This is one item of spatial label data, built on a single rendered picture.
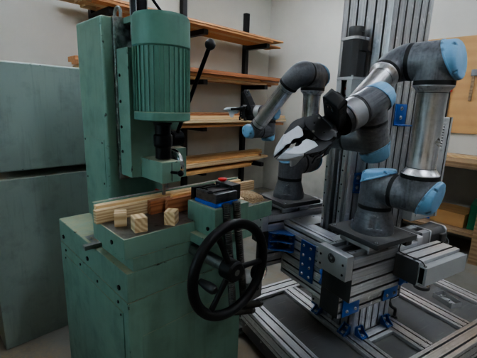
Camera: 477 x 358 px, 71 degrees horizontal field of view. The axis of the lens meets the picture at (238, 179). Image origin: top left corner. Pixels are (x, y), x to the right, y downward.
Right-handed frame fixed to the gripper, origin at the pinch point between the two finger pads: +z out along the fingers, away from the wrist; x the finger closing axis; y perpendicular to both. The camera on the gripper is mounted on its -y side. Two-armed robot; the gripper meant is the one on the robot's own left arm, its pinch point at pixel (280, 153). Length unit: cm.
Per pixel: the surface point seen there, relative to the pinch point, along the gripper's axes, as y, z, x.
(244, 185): 65, -18, 22
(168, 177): 39.0, 12.5, 28.6
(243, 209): 38.3, -0.6, 5.9
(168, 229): 37.2, 21.8, 13.0
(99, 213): 38, 36, 29
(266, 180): 383, -191, 129
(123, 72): 24, 8, 62
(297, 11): 201, -296, 241
